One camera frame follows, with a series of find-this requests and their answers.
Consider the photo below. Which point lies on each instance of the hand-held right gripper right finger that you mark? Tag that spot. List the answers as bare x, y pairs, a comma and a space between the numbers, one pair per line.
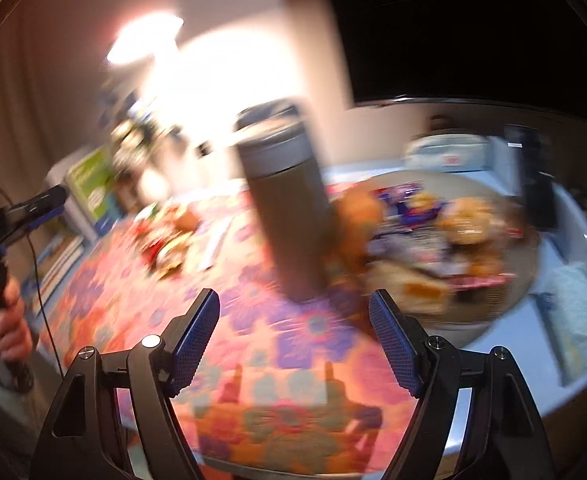
396, 345

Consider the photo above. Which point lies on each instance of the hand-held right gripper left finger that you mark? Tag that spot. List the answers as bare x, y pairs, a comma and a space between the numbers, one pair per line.
196, 340

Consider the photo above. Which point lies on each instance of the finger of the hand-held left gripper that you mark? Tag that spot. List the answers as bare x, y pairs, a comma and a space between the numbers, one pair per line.
43, 202

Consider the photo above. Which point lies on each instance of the tan toast packet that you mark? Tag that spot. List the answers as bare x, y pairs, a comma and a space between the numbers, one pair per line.
418, 287

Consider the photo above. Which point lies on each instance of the purple patterned snack packet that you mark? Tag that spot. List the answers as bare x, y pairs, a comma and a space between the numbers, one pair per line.
403, 252

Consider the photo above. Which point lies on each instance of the red biscuit packet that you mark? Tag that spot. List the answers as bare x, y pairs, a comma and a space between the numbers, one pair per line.
166, 247

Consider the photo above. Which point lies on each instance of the blue cracker packet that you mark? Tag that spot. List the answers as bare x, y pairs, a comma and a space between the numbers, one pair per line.
413, 205

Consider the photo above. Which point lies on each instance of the clear packet red striped edge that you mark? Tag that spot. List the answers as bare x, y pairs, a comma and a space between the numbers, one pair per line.
471, 225

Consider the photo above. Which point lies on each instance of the woven round snack tray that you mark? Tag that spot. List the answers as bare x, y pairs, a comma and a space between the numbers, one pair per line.
518, 270

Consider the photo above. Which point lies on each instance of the person's left hand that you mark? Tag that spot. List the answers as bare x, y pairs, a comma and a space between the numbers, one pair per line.
10, 330

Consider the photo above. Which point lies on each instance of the floral tablecloth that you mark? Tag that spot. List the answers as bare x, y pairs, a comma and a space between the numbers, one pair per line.
283, 360

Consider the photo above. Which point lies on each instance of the pale blue artificial flowers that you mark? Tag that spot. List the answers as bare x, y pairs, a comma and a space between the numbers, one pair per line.
133, 135

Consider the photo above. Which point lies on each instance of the grey thermos cup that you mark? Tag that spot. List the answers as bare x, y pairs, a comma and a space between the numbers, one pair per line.
283, 210

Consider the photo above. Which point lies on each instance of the pale blue towel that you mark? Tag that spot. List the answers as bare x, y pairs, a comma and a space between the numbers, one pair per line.
573, 310

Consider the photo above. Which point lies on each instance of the white desk lamp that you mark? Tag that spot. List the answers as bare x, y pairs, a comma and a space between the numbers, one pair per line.
143, 35

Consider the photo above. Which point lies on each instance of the dotted pale blue pencil case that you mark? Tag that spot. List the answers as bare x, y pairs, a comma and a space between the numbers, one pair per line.
443, 155

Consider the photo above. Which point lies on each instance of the black phone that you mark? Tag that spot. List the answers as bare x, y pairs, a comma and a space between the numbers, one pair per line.
536, 185

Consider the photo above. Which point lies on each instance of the black monitor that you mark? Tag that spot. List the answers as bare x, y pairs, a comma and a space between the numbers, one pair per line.
473, 35

